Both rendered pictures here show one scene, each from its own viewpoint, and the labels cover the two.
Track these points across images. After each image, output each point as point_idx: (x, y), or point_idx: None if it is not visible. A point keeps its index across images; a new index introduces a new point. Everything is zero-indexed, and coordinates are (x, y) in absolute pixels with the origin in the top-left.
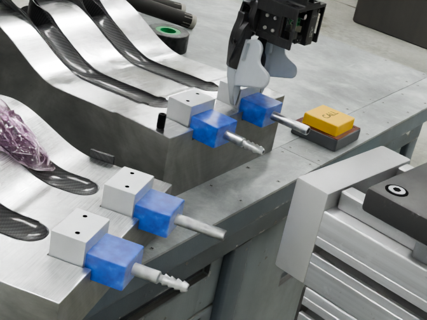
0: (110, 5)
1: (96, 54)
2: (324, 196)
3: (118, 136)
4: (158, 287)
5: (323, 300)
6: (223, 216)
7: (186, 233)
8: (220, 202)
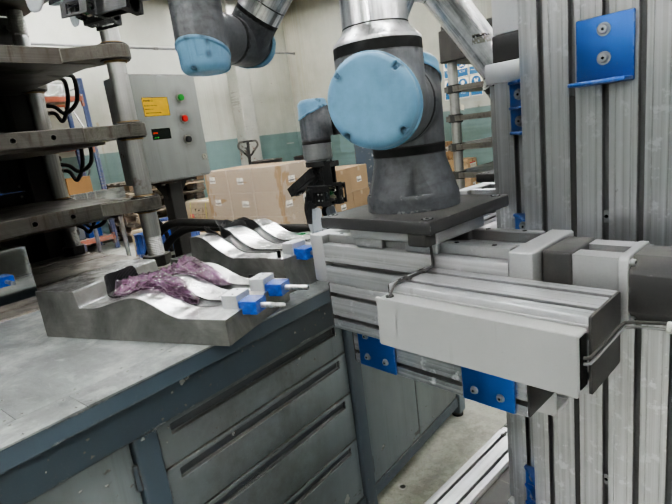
0: (260, 222)
1: (254, 242)
2: (320, 237)
3: (263, 268)
4: (301, 337)
5: (336, 284)
6: (320, 291)
7: (300, 300)
8: (319, 287)
